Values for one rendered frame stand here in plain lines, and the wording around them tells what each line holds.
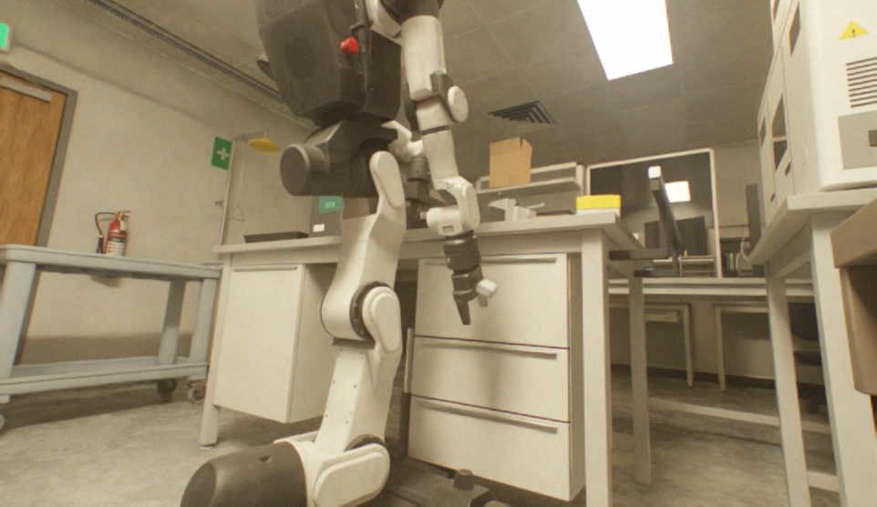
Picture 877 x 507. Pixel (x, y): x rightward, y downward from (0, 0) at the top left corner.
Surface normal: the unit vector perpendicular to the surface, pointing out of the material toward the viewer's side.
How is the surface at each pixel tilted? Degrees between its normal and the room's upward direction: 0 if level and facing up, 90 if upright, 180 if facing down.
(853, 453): 90
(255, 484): 59
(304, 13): 120
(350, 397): 80
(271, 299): 90
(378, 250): 90
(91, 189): 90
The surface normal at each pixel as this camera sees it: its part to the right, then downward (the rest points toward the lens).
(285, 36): -0.46, 0.35
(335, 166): 0.77, 0.33
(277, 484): 0.72, -0.48
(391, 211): 0.78, -0.07
